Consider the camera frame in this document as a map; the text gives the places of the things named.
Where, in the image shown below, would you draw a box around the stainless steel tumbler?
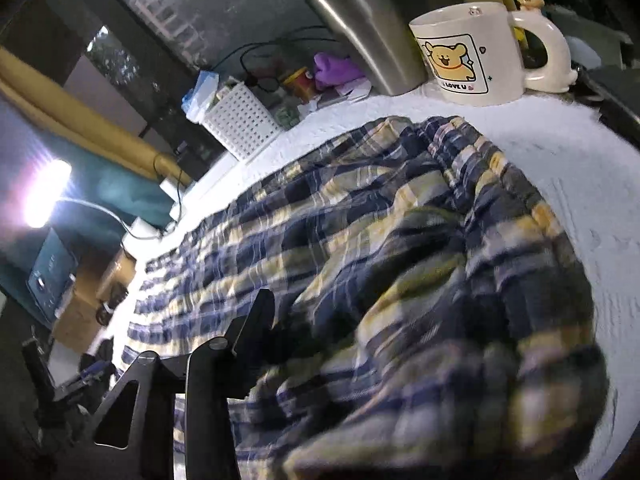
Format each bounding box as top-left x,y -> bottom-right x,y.
306,0 -> 428,96

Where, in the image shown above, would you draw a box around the yellow left curtain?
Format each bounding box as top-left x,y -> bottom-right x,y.
0,49 -> 192,186

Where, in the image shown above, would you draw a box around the white phone charger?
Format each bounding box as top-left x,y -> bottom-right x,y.
160,176 -> 186,203

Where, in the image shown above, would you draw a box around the teal left curtain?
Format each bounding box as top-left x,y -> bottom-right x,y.
1,100 -> 172,304

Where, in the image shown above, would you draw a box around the cream bear mug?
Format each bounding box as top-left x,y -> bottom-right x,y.
409,1 -> 577,106

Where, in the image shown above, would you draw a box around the small red yellow can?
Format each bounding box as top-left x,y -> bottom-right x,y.
281,66 -> 317,103

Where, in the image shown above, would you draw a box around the blue yellow plaid pants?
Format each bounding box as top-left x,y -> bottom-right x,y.
114,117 -> 608,479

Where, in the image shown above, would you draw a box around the white desk lamp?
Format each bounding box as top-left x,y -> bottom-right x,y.
22,158 -> 164,261

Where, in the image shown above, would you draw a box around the coiled black cable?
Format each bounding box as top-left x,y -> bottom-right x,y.
94,283 -> 130,328

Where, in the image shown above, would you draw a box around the brown cardboard box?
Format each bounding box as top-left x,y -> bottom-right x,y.
52,255 -> 124,354

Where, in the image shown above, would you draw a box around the white perforated plastic basket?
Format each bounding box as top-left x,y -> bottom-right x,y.
202,82 -> 282,162

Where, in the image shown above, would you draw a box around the purple cloth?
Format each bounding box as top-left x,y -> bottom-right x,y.
314,52 -> 364,90

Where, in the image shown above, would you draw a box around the black power adapter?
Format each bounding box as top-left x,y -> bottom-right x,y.
175,142 -> 209,181

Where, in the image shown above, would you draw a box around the tablet with green screen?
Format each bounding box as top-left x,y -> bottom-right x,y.
27,229 -> 78,326

